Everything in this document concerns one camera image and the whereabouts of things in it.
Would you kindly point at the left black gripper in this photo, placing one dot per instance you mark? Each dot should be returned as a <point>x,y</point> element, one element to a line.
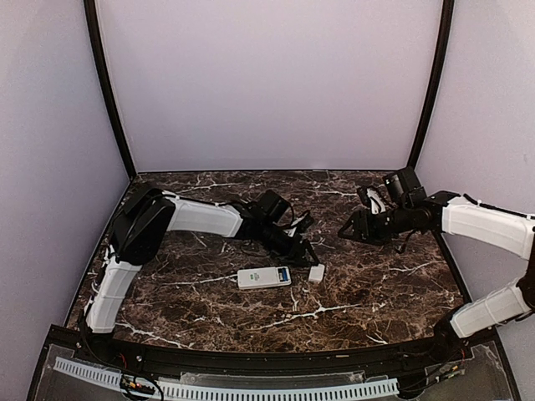
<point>294,254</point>

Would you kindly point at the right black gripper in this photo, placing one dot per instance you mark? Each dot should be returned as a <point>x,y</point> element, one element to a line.
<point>361,218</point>

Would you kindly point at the white battery cover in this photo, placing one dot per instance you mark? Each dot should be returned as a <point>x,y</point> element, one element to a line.
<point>316,273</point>

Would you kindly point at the white remote control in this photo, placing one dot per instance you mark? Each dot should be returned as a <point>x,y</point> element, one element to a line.
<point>259,278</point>

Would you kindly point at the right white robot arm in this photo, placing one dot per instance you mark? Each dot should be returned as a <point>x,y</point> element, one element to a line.
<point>414,210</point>

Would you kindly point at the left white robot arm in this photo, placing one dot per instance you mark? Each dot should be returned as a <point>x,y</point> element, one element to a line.
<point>151,213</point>

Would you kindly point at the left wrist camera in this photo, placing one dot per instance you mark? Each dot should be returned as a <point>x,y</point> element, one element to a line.
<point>300,225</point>

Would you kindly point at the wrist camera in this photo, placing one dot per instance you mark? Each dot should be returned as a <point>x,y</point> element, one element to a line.
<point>371,198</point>
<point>300,225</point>

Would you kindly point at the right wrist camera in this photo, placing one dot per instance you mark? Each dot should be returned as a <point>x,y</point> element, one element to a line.
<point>371,198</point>

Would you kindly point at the black front rail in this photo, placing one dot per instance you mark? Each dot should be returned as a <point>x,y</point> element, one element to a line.
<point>410,358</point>

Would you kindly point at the right black frame post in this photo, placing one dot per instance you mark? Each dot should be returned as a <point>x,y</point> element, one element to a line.
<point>433,85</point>

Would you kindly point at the black frame post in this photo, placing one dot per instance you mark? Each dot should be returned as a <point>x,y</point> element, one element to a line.
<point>433,85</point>
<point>97,47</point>

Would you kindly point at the white slotted cable duct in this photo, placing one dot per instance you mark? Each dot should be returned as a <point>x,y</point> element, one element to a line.
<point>200,386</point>

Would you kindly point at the left black frame post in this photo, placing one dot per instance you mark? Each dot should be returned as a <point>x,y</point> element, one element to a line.
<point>97,47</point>

